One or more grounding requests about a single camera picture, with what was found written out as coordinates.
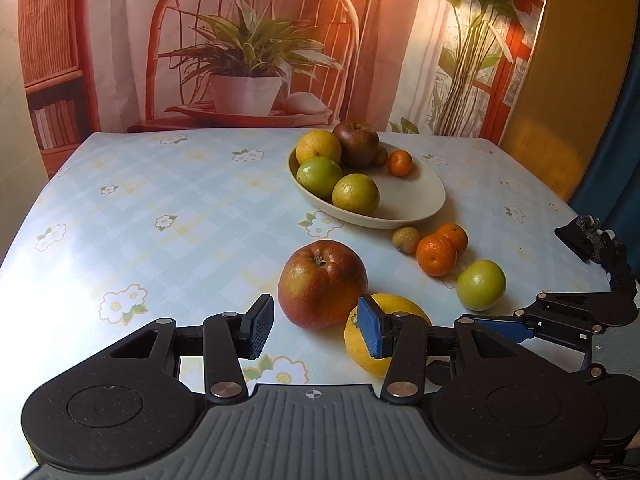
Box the yellow-green apple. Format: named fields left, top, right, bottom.
left=331, top=174, right=380, bottom=216

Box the orange tangerine back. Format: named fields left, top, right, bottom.
left=386, top=150, right=413, bottom=178

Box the orange tangerine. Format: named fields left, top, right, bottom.
left=416, top=234, right=457, bottom=278
left=386, top=150, right=413, bottom=178
left=435, top=223, right=469, bottom=257

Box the green apple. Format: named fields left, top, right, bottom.
left=456, top=259, right=506, bottom=312
left=296, top=156, right=343, bottom=200

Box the brown longan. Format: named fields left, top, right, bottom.
left=373, top=145, right=388, bottom=167
left=392, top=226, right=421, bottom=255

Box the dark red apple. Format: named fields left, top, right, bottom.
left=333, top=120, right=380, bottom=169

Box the yellow lemon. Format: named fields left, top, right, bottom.
left=295, top=129, right=342, bottom=165

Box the large yellow orange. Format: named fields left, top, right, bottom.
left=344, top=292, right=432, bottom=378

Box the black glove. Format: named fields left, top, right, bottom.
left=554, top=216, right=637, bottom=299

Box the orange tangerine front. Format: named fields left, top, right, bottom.
left=416, top=234, right=457, bottom=278

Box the bright red apple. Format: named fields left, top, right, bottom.
left=278, top=240, right=368, bottom=330

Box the orange tangerine middle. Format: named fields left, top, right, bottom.
left=435, top=223, right=469, bottom=257

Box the floral checked tablecloth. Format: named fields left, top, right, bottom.
left=1, top=130, right=608, bottom=479

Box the teal curtain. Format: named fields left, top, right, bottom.
left=568, top=84, right=640, bottom=261

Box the beige round plate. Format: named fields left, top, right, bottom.
left=288, top=150, right=446, bottom=230

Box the yellow wooden board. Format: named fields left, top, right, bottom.
left=500, top=0, right=639, bottom=200

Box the printed room backdrop curtain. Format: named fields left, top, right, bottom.
left=17, top=0, right=544, bottom=174

